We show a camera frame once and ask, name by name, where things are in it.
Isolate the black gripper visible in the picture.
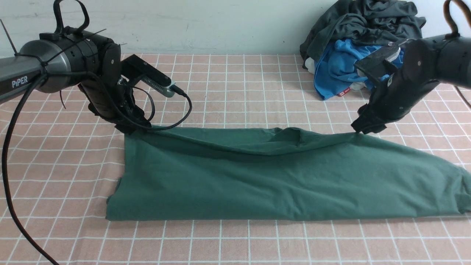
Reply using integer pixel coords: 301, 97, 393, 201
78, 71, 152, 134
351, 74, 439, 134

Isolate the green long-sleeved shirt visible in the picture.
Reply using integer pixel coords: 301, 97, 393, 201
106, 127, 470, 221

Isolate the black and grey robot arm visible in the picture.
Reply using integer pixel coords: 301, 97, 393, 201
0, 27, 152, 134

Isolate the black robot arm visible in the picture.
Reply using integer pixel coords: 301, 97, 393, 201
351, 35, 471, 134

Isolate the blue crumpled garment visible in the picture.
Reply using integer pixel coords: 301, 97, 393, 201
314, 39, 382, 100

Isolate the dark grey crumpled garment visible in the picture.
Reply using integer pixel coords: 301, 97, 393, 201
300, 0, 426, 61

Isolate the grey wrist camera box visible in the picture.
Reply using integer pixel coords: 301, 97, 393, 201
354, 40, 405, 82
121, 55, 175, 98

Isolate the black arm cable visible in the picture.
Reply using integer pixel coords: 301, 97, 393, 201
0, 0, 192, 265

